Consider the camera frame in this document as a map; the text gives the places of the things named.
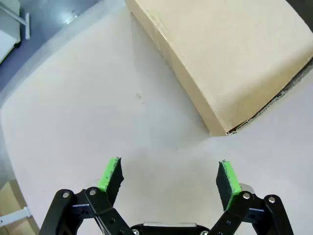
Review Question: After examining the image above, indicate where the white cabinet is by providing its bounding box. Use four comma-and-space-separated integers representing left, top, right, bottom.
0, 0, 22, 65

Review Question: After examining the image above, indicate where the white metal bracket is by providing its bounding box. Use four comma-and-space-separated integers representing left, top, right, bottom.
0, 207, 31, 226

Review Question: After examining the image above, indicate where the brown cardboard box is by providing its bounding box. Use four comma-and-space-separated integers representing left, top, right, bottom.
124, 0, 313, 137

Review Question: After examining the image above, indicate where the white metal frame leg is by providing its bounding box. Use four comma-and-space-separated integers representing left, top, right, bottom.
0, 3, 31, 40

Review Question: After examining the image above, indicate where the tan carton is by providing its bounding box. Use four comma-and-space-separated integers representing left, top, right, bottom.
0, 180, 40, 235

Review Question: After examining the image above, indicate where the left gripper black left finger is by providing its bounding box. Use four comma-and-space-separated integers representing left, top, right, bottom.
38, 156, 134, 235

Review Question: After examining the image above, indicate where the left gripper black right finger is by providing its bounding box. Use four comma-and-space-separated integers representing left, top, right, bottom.
209, 159, 294, 235

